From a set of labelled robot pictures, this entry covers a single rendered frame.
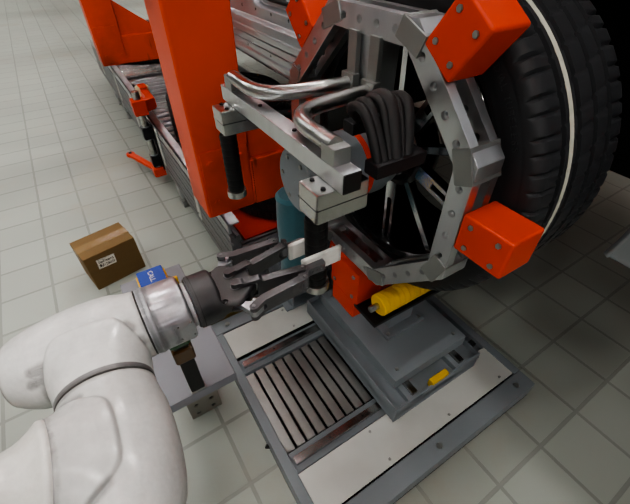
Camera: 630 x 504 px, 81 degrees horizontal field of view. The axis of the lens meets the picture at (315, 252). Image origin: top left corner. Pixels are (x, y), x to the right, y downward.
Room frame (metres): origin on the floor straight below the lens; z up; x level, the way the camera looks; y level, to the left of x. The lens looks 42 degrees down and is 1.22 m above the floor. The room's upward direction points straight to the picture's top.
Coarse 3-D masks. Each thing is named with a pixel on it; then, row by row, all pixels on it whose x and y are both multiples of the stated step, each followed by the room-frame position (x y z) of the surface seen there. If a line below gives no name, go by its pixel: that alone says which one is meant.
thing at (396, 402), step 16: (320, 304) 0.91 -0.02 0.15; (320, 320) 0.83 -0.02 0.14; (336, 336) 0.75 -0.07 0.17; (352, 352) 0.70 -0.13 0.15; (464, 352) 0.70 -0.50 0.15; (352, 368) 0.67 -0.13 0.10; (368, 368) 0.64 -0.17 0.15; (432, 368) 0.64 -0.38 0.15; (448, 368) 0.64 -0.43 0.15; (464, 368) 0.65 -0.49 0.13; (368, 384) 0.60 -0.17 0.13; (384, 384) 0.59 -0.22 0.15; (416, 384) 0.57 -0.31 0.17; (432, 384) 0.57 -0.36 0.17; (384, 400) 0.53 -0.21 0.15; (400, 400) 0.53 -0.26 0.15; (416, 400) 0.54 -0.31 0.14; (400, 416) 0.51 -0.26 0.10
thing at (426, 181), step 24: (336, 72) 0.92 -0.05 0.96; (408, 72) 0.75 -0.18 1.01; (336, 120) 0.95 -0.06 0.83; (432, 120) 0.69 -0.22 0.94; (432, 144) 0.68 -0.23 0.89; (432, 168) 0.71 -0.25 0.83; (384, 192) 0.90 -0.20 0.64; (408, 192) 0.70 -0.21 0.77; (432, 192) 0.64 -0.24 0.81; (360, 216) 0.81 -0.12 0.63; (384, 216) 0.75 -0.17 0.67; (408, 216) 0.83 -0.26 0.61; (432, 216) 0.83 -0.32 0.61; (384, 240) 0.72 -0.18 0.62; (408, 240) 0.71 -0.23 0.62; (432, 240) 0.63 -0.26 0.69
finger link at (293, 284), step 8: (296, 280) 0.36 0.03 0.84; (304, 280) 0.37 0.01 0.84; (280, 288) 0.35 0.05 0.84; (288, 288) 0.35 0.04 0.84; (296, 288) 0.36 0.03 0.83; (304, 288) 0.37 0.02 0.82; (264, 296) 0.33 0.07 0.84; (272, 296) 0.34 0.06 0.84; (280, 296) 0.34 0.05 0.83; (288, 296) 0.35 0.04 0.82; (256, 304) 0.32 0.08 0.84; (264, 304) 0.33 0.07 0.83; (272, 304) 0.33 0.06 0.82; (264, 312) 0.32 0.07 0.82; (256, 320) 0.31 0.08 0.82
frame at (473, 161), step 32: (352, 0) 0.75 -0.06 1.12; (320, 32) 0.81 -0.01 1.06; (384, 32) 0.66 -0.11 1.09; (416, 32) 0.59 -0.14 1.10; (320, 64) 0.89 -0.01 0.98; (416, 64) 0.59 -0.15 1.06; (448, 96) 0.53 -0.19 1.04; (480, 96) 0.55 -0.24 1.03; (448, 128) 0.52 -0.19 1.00; (480, 128) 0.52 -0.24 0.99; (480, 160) 0.48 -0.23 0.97; (448, 192) 0.50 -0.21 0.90; (480, 192) 0.50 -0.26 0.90; (448, 224) 0.48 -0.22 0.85; (352, 256) 0.68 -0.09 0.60; (384, 256) 0.66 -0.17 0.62; (416, 256) 0.58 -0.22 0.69; (448, 256) 0.47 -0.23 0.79
